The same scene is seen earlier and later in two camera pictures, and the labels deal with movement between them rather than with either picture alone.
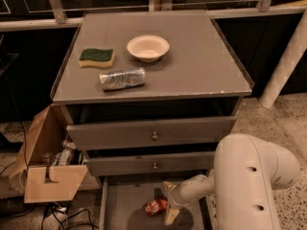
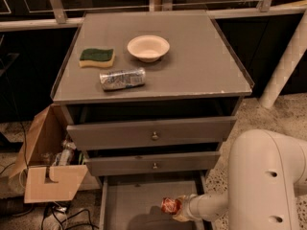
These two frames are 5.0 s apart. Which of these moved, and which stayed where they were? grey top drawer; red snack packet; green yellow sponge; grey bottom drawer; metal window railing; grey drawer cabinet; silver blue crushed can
Moved: red snack packet
Stayed: silver blue crushed can; grey top drawer; metal window railing; grey drawer cabinet; grey bottom drawer; green yellow sponge
